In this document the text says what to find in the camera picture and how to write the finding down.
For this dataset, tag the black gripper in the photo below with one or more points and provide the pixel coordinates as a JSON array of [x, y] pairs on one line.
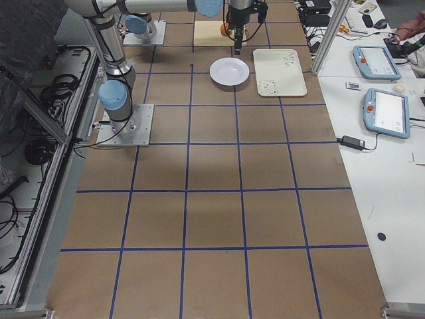
[[238, 17]]

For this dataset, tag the white round plate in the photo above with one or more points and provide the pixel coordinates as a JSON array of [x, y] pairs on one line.
[[229, 71]]

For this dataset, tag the orange fruit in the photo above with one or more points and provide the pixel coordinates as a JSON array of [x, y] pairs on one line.
[[225, 29]]

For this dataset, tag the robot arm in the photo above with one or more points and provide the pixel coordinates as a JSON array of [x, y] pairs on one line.
[[115, 93], [143, 9]]

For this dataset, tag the cream bear tray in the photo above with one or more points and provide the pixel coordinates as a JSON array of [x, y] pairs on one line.
[[278, 73]]

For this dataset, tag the bamboo cutting board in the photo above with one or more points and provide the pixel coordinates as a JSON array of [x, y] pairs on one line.
[[208, 34]]

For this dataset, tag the small card box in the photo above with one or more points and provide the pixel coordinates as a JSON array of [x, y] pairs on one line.
[[353, 86]]

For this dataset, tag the upper blue teach pendant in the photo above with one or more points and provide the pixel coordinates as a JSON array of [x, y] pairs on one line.
[[375, 63]]

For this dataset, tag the blue teach pendant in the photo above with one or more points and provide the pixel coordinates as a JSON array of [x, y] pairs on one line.
[[375, 63], [386, 113]]

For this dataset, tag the black computer mouse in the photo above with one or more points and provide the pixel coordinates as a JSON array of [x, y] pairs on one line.
[[380, 24]]

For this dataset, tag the black power adapter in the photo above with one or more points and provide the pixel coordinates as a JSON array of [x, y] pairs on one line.
[[352, 142]]

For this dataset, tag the lower blue teach pendant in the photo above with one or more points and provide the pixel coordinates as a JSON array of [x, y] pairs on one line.
[[386, 113]]

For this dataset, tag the black round sticker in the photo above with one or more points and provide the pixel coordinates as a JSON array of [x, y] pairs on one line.
[[381, 236]]

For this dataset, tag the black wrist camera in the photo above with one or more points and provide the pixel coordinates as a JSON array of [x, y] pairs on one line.
[[260, 8]]

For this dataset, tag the aluminium frame post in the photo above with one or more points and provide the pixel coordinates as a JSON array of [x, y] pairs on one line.
[[341, 8]]

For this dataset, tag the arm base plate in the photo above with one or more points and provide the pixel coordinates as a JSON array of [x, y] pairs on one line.
[[133, 132], [141, 33]]

